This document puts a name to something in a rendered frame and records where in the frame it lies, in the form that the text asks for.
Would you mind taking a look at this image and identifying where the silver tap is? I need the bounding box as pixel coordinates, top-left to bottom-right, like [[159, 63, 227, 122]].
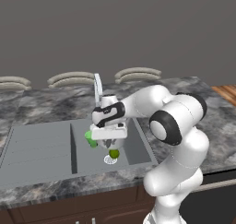
[[93, 73, 104, 109]]

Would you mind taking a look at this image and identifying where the grey steel sink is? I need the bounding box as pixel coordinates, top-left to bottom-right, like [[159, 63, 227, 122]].
[[0, 117, 159, 191]]

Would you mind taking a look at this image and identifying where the black dishwasher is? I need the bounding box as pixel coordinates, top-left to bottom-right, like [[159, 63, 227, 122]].
[[180, 169, 236, 224]]

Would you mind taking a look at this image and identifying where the silver dishwasher handle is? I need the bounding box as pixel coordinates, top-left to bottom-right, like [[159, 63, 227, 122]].
[[193, 178, 236, 194]]

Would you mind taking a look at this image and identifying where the green cup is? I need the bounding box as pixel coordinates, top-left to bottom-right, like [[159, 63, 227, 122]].
[[108, 148, 121, 159]]

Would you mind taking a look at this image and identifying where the brown cupboard front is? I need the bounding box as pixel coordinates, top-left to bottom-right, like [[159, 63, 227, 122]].
[[0, 184, 159, 224]]

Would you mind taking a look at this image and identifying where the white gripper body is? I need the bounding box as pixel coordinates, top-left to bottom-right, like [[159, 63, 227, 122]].
[[89, 123, 129, 141]]

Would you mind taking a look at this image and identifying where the beige bar stool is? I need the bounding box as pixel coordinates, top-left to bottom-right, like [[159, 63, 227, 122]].
[[113, 66, 162, 85], [0, 76, 33, 91], [46, 71, 97, 89]]

